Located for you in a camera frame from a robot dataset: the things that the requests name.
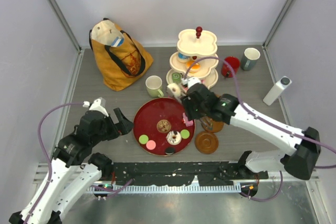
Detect grey blue mug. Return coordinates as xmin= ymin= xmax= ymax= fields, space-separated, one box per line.
xmin=240 ymin=48 xmax=260 ymax=71

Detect blue white packet in bag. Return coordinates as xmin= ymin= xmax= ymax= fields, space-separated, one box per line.
xmin=111 ymin=36 xmax=124 ymax=47

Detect large green macaron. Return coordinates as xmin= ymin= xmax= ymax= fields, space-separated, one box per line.
xmin=139 ymin=134 xmax=149 ymax=145

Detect black sandwich cookie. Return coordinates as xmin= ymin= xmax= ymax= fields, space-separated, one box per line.
xmin=165 ymin=147 xmax=175 ymax=155

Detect brown wooden coaster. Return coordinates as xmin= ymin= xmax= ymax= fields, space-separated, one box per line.
xmin=195 ymin=131 xmax=219 ymax=154
xmin=201 ymin=119 xmax=224 ymax=133

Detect small green macaron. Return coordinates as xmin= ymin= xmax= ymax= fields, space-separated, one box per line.
xmin=180 ymin=129 xmax=190 ymax=139

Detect red round lacquer tray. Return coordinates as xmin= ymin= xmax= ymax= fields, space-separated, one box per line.
xmin=133 ymin=98 xmax=195 ymax=156

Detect metal serving tongs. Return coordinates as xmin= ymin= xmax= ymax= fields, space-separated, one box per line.
xmin=171 ymin=90 xmax=213 ymax=131

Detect pink macaron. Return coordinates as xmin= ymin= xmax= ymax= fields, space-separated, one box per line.
xmin=146 ymin=140 xmax=156 ymax=150

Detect green swirl roll cake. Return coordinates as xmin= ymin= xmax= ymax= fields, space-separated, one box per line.
xmin=172 ymin=72 xmax=182 ymax=84

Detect cream three-tier cake stand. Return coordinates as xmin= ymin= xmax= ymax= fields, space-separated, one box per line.
xmin=166 ymin=27 xmax=219 ymax=91

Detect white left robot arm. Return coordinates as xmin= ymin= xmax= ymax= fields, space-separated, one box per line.
xmin=9 ymin=108 xmax=134 ymax=223

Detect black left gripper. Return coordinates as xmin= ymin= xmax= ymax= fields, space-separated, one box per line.
xmin=91 ymin=107 xmax=134 ymax=145

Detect pink layered cake slice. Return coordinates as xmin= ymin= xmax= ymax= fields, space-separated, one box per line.
xmin=182 ymin=113 xmax=194 ymax=127

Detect white frosted donut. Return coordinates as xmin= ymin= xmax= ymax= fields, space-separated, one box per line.
xmin=166 ymin=83 xmax=182 ymax=102

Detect orange glazed donut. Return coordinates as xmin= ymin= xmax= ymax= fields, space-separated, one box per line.
xmin=185 ymin=60 xmax=200 ymax=73

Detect light green mug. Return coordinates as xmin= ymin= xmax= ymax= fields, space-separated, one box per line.
xmin=145 ymin=76 xmax=164 ymax=98

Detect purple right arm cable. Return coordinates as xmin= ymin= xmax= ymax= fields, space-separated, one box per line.
xmin=182 ymin=56 xmax=336 ymax=201

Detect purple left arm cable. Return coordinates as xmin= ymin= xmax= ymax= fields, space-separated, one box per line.
xmin=25 ymin=102 xmax=137 ymax=224

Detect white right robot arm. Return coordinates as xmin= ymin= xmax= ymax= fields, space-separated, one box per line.
xmin=181 ymin=83 xmax=321 ymax=180

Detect blue frosted donut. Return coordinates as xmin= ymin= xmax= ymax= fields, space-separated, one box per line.
xmin=177 ymin=52 xmax=190 ymax=63

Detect white chocolate sprinkle donut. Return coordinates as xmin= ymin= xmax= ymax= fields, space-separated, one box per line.
xmin=166 ymin=131 xmax=182 ymax=145

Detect brown wooden coaster middle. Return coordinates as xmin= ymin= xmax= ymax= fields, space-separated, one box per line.
xmin=201 ymin=119 xmax=224 ymax=133

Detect brown wooden coaster bottom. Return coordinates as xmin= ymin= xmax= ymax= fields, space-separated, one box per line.
xmin=195 ymin=131 xmax=219 ymax=154

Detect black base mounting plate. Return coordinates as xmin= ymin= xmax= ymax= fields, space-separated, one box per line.
xmin=113 ymin=161 xmax=269 ymax=186

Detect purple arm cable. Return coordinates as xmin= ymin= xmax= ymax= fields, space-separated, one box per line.
xmin=25 ymin=102 xmax=137 ymax=224
xmin=182 ymin=56 xmax=336 ymax=201

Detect yellow tote bag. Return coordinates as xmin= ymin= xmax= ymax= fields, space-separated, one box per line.
xmin=89 ymin=18 xmax=154 ymax=91

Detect red mug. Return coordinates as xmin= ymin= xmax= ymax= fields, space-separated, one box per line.
xmin=221 ymin=56 xmax=240 ymax=78

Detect white bottle grey cap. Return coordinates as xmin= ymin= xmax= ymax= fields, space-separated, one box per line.
xmin=263 ymin=76 xmax=292 ymax=106

